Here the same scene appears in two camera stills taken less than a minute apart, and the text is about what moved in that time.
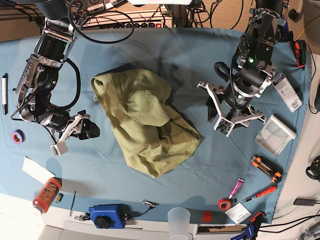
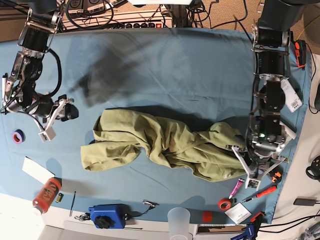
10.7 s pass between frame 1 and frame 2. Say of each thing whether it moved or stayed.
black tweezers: stayed
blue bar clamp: stayed
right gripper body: moved
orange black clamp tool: stayed
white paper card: stayed
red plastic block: stayed
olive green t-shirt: moved
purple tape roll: stayed
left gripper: moved
